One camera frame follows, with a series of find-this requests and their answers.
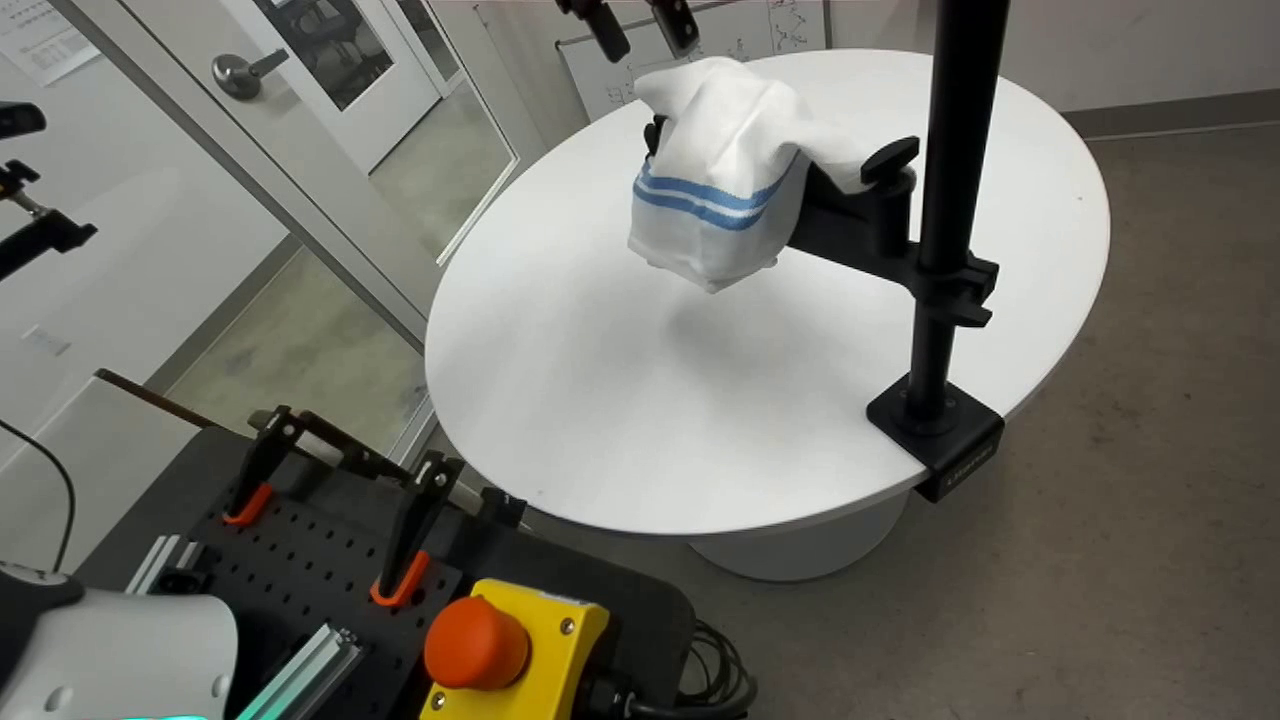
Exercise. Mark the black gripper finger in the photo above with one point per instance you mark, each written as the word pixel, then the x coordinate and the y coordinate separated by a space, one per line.
pixel 676 22
pixel 600 24

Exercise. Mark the white cloth with blue stripes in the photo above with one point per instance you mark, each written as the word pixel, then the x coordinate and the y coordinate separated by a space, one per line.
pixel 723 145

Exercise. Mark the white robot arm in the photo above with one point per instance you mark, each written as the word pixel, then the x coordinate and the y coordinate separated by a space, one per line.
pixel 122 653

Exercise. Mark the white door with window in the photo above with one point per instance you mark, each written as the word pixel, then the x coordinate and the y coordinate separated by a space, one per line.
pixel 384 104

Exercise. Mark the black pole with table clamp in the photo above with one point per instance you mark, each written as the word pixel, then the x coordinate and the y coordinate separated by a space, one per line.
pixel 961 121

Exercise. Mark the brown wooden strip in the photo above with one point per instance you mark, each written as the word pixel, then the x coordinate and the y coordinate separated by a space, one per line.
pixel 160 399

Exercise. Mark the black perforated board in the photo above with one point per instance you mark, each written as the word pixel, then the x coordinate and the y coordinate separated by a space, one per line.
pixel 323 544

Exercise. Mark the yellow emergency stop box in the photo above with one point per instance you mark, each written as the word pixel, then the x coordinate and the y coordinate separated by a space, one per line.
pixel 512 644

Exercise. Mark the aluminium extrusion bar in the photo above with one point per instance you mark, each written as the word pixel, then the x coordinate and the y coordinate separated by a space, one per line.
pixel 306 672
pixel 160 563

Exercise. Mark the white table pedestal base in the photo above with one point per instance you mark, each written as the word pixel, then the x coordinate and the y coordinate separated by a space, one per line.
pixel 803 544

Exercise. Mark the paper sheet on wall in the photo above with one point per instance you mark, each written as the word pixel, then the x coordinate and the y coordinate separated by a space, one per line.
pixel 40 35

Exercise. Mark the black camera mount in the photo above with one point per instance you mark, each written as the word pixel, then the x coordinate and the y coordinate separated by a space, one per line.
pixel 40 240

